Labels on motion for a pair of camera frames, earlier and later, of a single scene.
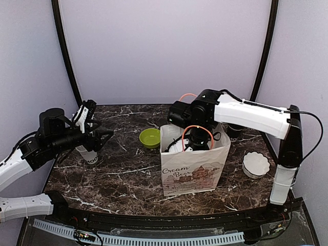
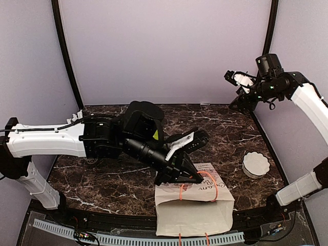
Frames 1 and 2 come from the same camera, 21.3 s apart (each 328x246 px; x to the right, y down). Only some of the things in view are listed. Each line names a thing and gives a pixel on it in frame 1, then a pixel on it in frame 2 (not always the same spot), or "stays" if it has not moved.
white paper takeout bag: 186,171 to 194,207
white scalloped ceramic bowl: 255,165 stays
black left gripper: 96,145 to 175,168
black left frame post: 56,13 stays
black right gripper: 207,147 to 240,100
